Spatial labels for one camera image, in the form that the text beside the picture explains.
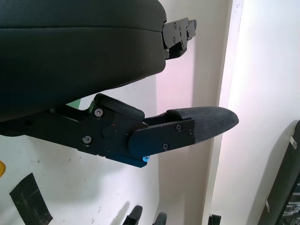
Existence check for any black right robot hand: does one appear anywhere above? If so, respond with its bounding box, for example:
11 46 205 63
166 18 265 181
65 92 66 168
125 205 222 225

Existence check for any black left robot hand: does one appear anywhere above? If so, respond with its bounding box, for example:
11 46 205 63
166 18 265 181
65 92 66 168
0 0 240 169

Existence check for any green block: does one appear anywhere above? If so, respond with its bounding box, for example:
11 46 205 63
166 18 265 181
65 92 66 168
65 98 95 111

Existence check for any dark background equipment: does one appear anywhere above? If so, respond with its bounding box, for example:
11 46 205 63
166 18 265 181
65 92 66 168
269 119 300 225

